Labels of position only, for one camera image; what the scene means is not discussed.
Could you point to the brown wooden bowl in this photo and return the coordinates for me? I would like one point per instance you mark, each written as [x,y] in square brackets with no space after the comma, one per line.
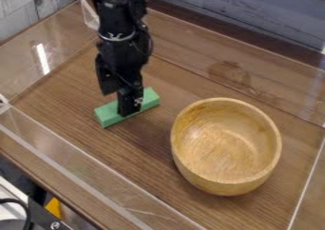
[226,146]

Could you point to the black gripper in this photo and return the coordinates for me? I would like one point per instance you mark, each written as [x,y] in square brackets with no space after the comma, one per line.
[120,58]

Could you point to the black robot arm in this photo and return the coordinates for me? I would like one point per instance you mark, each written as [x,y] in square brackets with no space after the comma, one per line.
[120,17]

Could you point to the green foam block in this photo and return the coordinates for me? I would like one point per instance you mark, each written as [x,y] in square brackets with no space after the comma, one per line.
[106,113]

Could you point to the black and yellow base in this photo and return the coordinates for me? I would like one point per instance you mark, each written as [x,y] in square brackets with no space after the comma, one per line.
[41,219]

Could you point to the clear acrylic front wall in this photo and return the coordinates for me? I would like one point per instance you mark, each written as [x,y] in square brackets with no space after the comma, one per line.
[89,187]

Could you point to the clear acrylic corner bracket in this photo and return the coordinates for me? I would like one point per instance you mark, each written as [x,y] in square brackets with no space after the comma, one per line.
[91,18]

